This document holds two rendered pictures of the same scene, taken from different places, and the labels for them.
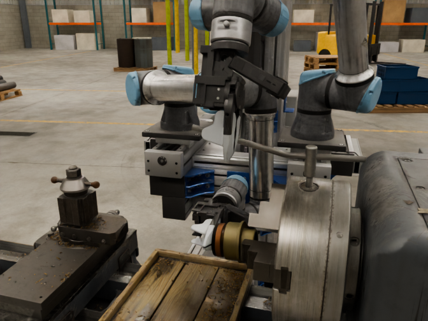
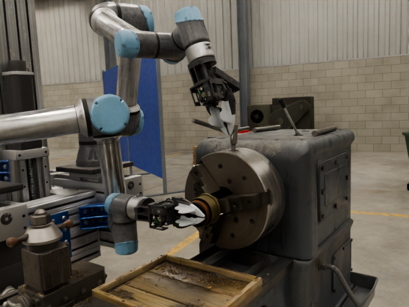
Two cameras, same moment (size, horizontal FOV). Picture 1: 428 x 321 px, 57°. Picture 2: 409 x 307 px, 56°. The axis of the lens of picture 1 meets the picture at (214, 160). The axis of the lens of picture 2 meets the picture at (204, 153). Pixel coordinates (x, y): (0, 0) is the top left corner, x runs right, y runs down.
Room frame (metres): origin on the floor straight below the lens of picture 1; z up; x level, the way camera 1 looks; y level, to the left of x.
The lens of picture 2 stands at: (0.40, 1.00, 1.38)
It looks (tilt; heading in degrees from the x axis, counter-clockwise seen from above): 7 degrees down; 290
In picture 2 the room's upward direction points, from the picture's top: 2 degrees counter-clockwise
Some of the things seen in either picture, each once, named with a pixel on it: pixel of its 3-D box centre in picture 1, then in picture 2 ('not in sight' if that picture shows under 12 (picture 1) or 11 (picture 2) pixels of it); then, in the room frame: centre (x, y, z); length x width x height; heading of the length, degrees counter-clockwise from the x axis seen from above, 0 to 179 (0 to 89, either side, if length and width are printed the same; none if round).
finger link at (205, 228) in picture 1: (202, 230); (187, 211); (0.81, 0.03, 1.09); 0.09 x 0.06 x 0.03; 163
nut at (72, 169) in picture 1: (73, 171); (40, 217); (0.99, 0.38, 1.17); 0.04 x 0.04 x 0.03
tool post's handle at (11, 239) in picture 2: (58, 180); (17, 240); (1.01, 0.43, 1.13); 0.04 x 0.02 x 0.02; 74
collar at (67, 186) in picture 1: (74, 182); (42, 232); (0.99, 0.38, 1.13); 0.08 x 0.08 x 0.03
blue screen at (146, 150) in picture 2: not in sight; (127, 119); (4.50, -5.93, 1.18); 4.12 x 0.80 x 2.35; 135
